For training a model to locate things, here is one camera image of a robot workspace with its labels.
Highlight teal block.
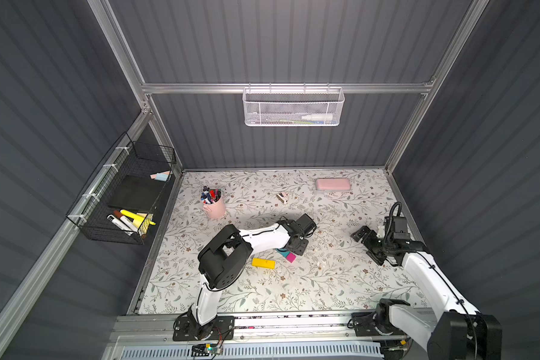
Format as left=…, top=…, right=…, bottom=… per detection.
left=277, top=249, right=290, bottom=258

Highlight magenta small block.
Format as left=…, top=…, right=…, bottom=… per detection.
left=286, top=252, right=296, bottom=263

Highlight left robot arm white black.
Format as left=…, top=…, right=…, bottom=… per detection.
left=188, top=214, right=317, bottom=340

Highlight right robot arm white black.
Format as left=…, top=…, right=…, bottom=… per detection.
left=347, top=214, right=503, bottom=359

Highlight yellow block lower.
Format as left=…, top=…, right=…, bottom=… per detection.
left=251, top=258, right=275, bottom=269

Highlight pink pen cup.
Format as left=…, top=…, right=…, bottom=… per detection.
left=200, top=186, right=227, bottom=220

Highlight white bottle in basket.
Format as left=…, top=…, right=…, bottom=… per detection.
left=301, top=113, right=334, bottom=124

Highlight small green circuit board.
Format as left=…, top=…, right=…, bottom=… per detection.
left=190, top=343, right=223, bottom=359

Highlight pastel sticky notes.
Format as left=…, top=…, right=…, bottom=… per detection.
left=150, top=171, right=171, bottom=182

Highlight yellow highlighter marker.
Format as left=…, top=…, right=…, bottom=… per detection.
left=120, top=209, right=155, bottom=228

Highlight black notebook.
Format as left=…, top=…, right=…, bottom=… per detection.
left=107, top=175, right=166, bottom=212

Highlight white marker in basket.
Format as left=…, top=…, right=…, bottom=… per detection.
left=107, top=214, right=134, bottom=236

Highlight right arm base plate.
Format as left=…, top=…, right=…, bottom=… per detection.
left=346, top=311, right=410, bottom=339

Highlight white wire basket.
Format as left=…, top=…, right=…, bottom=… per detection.
left=242, top=85, right=345, bottom=127

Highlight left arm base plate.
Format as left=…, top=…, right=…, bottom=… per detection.
left=172, top=313, right=236, bottom=342

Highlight black wire basket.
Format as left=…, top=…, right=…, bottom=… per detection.
left=67, top=135, right=177, bottom=245

